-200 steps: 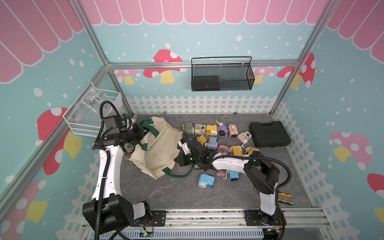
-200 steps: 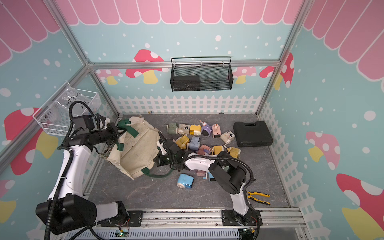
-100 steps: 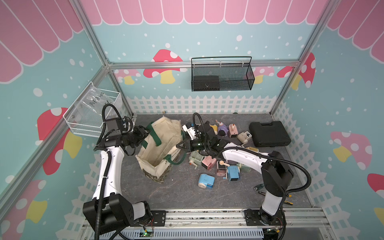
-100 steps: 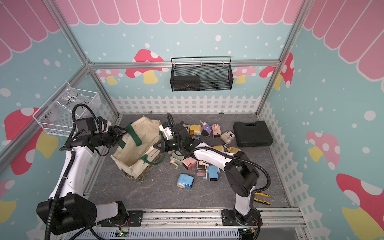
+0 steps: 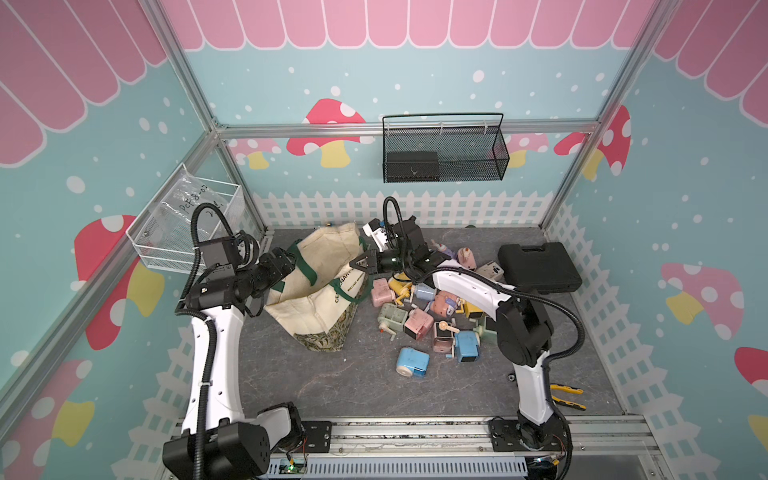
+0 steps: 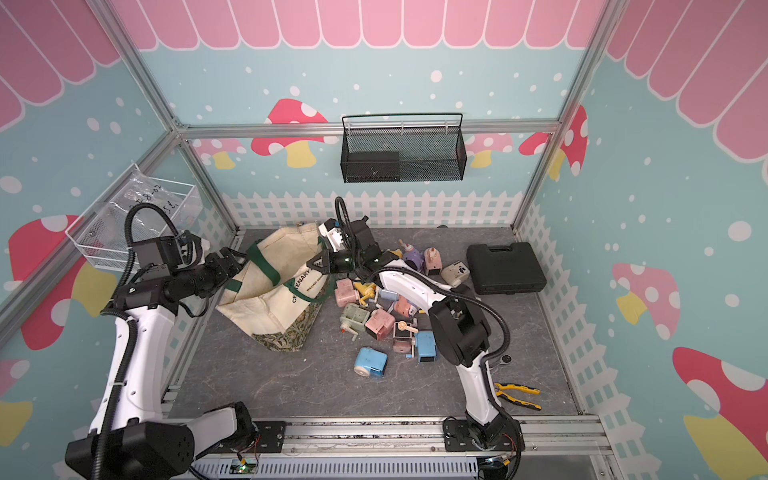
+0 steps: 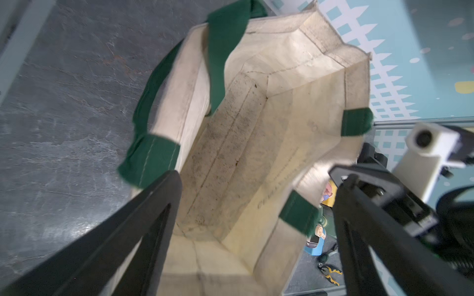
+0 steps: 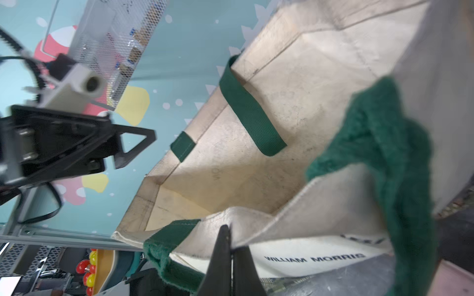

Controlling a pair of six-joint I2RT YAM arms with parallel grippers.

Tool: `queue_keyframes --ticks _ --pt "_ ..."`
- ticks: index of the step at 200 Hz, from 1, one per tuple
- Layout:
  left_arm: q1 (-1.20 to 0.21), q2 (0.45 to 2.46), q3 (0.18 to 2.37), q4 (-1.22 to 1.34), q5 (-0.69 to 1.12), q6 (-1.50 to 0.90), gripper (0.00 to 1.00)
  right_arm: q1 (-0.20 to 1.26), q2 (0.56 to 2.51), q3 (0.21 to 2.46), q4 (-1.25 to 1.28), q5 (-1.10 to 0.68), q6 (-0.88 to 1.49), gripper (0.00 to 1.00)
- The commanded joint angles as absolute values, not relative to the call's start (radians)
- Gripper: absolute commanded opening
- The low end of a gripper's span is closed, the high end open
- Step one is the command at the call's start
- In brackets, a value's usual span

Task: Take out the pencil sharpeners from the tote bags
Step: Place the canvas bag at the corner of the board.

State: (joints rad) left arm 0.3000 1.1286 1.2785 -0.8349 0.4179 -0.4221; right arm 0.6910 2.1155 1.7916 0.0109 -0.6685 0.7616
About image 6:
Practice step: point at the cream canvas tote bag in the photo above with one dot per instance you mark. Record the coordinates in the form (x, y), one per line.
(276, 298)

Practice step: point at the pink clear-drawer pencil sharpener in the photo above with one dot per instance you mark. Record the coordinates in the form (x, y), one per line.
(380, 324)

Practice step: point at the purple pencil sharpener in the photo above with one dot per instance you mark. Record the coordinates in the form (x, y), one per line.
(412, 256)

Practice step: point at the light blue pencil sharpener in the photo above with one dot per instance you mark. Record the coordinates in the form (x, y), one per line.
(423, 347)

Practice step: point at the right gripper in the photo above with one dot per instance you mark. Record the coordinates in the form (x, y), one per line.
(328, 267)

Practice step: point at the pink red-drawer pencil sharpener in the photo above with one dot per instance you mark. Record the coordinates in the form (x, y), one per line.
(404, 333)

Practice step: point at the black wire mesh basket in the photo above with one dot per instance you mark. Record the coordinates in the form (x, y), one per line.
(430, 145)

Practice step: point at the black plastic tool case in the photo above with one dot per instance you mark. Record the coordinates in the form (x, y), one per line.
(506, 269)

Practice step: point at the pink boxy pencil sharpener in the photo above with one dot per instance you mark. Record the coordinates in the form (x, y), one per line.
(345, 293)

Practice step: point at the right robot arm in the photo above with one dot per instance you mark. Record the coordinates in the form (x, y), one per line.
(468, 333)

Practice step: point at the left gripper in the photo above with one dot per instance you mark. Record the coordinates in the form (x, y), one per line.
(222, 273)

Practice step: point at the blue round pencil sharpener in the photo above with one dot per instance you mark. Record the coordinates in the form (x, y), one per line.
(370, 363)

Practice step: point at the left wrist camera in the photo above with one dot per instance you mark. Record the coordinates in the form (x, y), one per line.
(191, 244)

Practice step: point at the cream crank pencil sharpener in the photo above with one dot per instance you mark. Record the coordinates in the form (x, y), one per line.
(455, 274)

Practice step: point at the black box in basket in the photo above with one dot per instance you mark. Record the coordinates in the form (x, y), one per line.
(371, 167)

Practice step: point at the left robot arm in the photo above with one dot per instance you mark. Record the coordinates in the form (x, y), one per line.
(129, 437)

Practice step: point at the mint green pencil sharpener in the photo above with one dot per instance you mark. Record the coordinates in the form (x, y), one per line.
(353, 320)

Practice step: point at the yellow crank pencil sharpener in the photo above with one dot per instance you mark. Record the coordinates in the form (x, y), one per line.
(366, 291)

